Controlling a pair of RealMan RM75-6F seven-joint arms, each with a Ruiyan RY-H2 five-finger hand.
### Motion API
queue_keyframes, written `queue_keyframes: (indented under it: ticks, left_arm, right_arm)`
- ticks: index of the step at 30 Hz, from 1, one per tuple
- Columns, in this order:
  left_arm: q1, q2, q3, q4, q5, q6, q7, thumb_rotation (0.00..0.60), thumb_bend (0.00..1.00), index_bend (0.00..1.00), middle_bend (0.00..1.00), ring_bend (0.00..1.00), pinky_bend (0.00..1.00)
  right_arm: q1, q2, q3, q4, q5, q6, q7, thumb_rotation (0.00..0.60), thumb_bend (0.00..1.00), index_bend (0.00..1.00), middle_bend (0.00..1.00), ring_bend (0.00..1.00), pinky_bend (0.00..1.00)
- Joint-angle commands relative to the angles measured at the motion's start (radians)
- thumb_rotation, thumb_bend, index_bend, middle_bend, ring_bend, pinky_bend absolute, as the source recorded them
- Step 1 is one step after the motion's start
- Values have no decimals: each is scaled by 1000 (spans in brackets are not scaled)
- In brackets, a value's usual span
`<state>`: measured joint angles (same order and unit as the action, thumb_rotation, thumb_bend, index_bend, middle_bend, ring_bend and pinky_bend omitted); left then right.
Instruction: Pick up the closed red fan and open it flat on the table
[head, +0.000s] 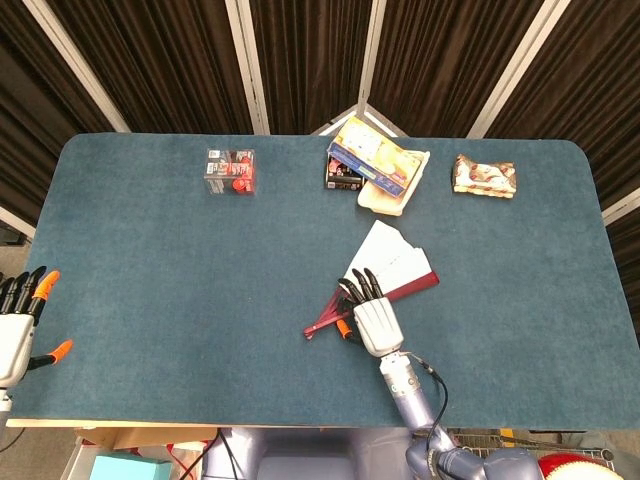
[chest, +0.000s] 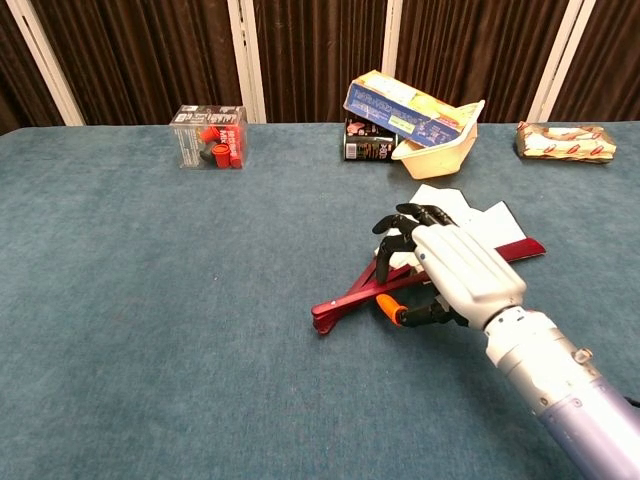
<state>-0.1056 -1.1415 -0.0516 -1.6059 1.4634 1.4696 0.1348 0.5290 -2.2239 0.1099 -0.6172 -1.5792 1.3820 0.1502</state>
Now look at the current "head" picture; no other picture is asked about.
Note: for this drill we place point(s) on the brown curtain panel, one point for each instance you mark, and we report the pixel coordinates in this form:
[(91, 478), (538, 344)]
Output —
[(165, 60), (310, 55), (590, 90), (30, 100), (440, 60)]

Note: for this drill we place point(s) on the blue and yellow cardboard box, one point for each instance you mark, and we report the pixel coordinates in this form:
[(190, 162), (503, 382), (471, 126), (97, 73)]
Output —
[(360, 140)]

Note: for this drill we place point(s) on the white partition frame post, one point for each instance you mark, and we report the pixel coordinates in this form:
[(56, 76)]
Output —
[(510, 65), (622, 207), (368, 55), (247, 65), (15, 220), (75, 65)]

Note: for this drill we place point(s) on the black printed box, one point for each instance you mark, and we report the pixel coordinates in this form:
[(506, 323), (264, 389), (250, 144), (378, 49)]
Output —
[(340, 177)]

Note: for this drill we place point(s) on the red and white ball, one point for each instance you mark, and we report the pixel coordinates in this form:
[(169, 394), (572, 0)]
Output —
[(575, 467)]

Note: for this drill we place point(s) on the clear box with red cups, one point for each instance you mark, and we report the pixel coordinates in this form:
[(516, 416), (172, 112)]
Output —
[(230, 172)]

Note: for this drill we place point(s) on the blue felt table cover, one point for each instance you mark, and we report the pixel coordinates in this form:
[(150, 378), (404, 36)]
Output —
[(150, 300)]

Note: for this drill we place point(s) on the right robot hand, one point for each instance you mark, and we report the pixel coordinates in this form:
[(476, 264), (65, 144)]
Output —
[(377, 325)]

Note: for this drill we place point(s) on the red-ribbed paper folding fan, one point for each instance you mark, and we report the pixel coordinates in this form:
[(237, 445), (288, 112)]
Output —
[(395, 255)]

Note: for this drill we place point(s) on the white partition base frame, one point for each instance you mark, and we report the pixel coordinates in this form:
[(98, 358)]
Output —
[(361, 111)]

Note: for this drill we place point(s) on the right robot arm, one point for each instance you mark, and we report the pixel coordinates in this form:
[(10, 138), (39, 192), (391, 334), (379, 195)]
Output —
[(405, 390)]

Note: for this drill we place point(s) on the brown cardboard box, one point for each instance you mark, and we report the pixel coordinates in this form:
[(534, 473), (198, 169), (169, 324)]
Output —
[(135, 439)]

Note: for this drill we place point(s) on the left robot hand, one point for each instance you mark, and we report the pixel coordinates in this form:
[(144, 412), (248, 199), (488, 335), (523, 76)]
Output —
[(15, 340)]

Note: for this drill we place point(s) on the teal box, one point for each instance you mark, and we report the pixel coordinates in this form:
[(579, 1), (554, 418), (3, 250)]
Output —
[(130, 467)]

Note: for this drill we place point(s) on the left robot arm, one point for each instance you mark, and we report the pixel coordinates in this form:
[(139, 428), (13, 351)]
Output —
[(4, 400)]

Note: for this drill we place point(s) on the cream plastic tray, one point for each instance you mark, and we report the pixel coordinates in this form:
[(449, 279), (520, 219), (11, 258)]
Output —
[(375, 197)]

